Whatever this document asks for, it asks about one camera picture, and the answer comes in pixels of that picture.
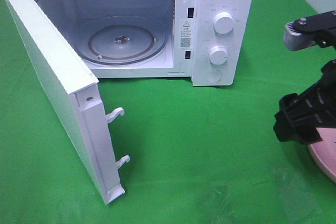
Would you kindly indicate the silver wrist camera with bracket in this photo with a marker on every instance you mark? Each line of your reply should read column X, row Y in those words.
column 310, row 31

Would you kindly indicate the green table cloth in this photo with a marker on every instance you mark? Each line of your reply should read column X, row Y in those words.
column 198, row 154

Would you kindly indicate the pink round plate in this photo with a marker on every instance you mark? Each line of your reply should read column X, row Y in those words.
column 323, row 152

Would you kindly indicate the glass microwave turntable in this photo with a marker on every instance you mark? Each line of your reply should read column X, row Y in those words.
column 121, row 40

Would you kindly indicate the white round knob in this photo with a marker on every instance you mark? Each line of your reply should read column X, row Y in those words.
column 223, row 22
column 218, row 55

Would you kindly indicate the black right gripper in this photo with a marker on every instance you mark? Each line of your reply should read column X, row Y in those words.
column 300, row 116

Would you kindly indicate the white round door button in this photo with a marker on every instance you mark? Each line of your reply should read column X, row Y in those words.
column 214, row 76

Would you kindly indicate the white microwave oven body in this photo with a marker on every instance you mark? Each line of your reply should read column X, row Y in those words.
column 186, row 53

